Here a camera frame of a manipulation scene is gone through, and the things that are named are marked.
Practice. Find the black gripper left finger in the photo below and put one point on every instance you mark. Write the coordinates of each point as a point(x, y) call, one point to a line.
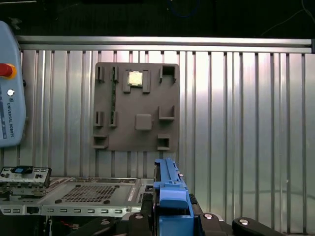
point(139, 226)

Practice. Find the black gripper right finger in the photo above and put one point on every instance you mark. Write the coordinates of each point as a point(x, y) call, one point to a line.
point(209, 226)

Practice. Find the hard disk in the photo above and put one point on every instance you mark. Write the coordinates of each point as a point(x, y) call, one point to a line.
point(172, 199)

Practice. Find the black PC case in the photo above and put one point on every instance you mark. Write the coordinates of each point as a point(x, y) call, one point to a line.
point(86, 194)

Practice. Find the grey parts rack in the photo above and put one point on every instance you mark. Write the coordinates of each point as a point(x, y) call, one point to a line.
point(123, 137)

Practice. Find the green RAM stick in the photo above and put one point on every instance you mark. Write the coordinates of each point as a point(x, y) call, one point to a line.
point(114, 98)

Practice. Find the silver CPU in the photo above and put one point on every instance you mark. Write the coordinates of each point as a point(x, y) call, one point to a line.
point(135, 78)

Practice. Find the pale blue teach pendant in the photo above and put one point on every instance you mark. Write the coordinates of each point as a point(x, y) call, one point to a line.
point(12, 110)

